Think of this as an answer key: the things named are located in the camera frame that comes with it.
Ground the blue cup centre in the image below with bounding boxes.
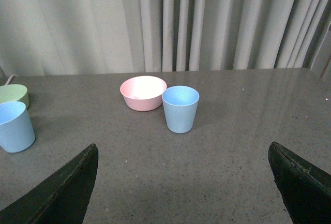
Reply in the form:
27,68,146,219
1,101,36,153

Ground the blue cup right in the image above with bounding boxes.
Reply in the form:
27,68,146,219
162,85,200,133

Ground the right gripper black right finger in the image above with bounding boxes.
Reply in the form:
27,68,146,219
268,142,330,223

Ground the blue cup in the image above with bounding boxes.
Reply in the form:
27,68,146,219
1,101,36,153
162,85,200,133

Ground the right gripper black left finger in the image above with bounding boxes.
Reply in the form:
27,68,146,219
1,144,99,223

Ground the grey curtain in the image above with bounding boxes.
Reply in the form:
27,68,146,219
1,0,330,77

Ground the green bowl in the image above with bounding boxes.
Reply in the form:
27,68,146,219
0,84,29,108

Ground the pink bowl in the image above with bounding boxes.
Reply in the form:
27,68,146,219
120,76,167,112

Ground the white power cable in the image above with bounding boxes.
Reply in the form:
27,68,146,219
3,74,19,85

